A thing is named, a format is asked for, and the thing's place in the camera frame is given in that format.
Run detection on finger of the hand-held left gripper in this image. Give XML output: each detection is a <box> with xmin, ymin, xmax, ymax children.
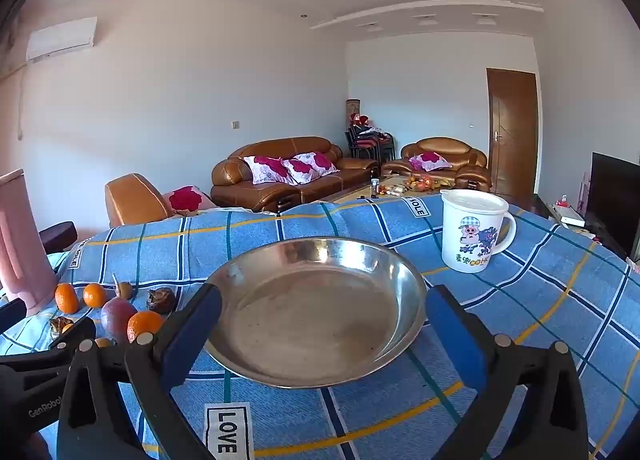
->
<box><xmin>0</xmin><ymin>297</ymin><xmax>27</xmax><ymax>335</ymax></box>
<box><xmin>0</xmin><ymin>318</ymin><xmax>97</xmax><ymax>377</ymax></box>

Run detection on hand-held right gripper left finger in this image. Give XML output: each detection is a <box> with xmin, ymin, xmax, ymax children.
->
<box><xmin>56</xmin><ymin>284</ymin><xmax>223</xmax><ymax>460</ymax></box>

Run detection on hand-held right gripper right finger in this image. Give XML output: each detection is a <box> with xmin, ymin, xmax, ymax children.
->
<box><xmin>425</xmin><ymin>285</ymin><xmax>593</xmax><ymax>460</ymax></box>

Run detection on dark brown water chestnut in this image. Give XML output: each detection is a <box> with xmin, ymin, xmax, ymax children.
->
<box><xmin>146</xmin><ymin>288</ymin><xmax>177</xmax><ymax>315</ymax></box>
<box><xmin>48</xmin><ymin>317</ymin><xmax>75</xmax><ymax>341</ymax></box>

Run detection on small orange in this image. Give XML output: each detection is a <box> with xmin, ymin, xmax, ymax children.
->
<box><xmin>54</xmin><ymin>283</ymin><xmax>81</xmax><ymax>315</ymax></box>
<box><xmin>82</xmin><ymin>283</ymin><xmax>108</xmax><ymax>309</ymax></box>

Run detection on purple red onion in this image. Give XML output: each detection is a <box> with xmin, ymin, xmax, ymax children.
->
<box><xmin>100</xmin><ymin>272</ymin><xmax>138</xmax><ymax>346</ymax></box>

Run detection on large orange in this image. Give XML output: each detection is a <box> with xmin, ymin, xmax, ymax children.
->
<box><xmin>127</xmin><ymin>310</ymin><xmax>165</xmax><ymax>343</ymax></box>

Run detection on stainless steel bowl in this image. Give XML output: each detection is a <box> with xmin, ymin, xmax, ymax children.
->
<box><xmin>204</xmin><ymin>236</ymin><xmax>428</xmax><ymax>389</ymax></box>

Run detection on pink kettle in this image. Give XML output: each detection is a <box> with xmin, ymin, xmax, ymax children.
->
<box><xmin>0</xmin><ymin>169</ymin><xmax>53</xmax><ymax>315</ymax></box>

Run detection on dark maroon stool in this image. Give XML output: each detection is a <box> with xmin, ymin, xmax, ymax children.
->
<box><xmin>39</xmin><ymin>221</ymin><xmax>77</xmax><ymax>255</ymax></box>

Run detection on white cartoon print cup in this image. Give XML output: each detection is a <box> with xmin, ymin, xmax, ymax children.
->
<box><xmin>440</xmin><ymin>189</ymin><xmax>517</xmax><ymax>273</ymax></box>

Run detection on blue plaid blanket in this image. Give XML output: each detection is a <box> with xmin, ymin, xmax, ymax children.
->
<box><xmin>0</xmin><ymin>197</ymin><xmax>640</xmax><ymax>460</ymax></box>

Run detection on pink pillow with red rose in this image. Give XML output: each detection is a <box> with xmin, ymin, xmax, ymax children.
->
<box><xmin>167</xmin><ymin>186</ymin><xmax>216</xmax><ymax>213</ymax></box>

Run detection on tan leather sofa section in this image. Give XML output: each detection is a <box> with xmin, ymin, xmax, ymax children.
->
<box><xmin>104</xmin><ymin>173</ymin><xmax>221</xmax><ymax>228</ymax></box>

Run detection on pile of colourful snacks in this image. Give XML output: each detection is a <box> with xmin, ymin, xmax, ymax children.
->
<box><xmin>380</xmin><ymin>175</ymin><xmax>453</xmax><ymax>195</ymax></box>

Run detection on coffee table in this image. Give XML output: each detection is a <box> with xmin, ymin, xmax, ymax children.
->
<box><xmin>320</xmin><ymin>175</ymin><xmax>456</xmax><ymax>203</ymax></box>

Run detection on white pillow with magenta flowers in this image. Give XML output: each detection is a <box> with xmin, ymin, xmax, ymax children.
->
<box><xmin>243</xmin><ymin>156</ymin><xmax>292</xmax><ymax>185</ymax></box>
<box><xmin>294</xmin><ymin>152</ymin><xmax>340</xmax><ymax>177</ymax></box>
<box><xmin>409</xmin><ymin>152</ymin><xmax>452</xmax><ymax>171</ymax></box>
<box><xmin>282</xmin><ymin>158</ymin><xmax>313</xmax><ymax>183</ymax></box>

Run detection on brown leather armchair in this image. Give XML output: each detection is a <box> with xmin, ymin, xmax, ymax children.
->
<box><xmin>382</xmin><ymin>137</ymin><xmax>493</xmax><ymax>192</ymax></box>

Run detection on long brown leather sofa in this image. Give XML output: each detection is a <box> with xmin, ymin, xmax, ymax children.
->
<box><xmin>210</xmin><ymin>136</ymin><xmax>381</xmax><ymax>213</ymax></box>

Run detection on brown wooden door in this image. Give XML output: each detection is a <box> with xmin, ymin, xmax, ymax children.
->
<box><xmin>486</xmin><ymin>68</ymin><xmax>540</xmax><ymax>205</ymax></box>

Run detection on black television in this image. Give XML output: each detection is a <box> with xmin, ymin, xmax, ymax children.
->
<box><xmin>585</xmin><ymin>152</ymin><xmax>640</xmax><ymax>261</ymax></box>

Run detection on stack of dark chairs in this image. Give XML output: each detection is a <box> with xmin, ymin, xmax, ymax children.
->
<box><xmin>346</xmin><ymin>124</ymin><xmax>396</xmax><ymax>161</ymax></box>

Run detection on white air conditioner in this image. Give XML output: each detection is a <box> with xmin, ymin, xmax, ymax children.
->
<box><xmin>26</xmin><ymin>16</ymin><xmax>98</xmax><ymax>63</ymax></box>

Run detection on air conditioner hose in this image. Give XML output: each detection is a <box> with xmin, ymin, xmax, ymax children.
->
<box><xmin>16</xmin><ymin>62</ymin><xmax>30</xmax><ymax>141</ymax></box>

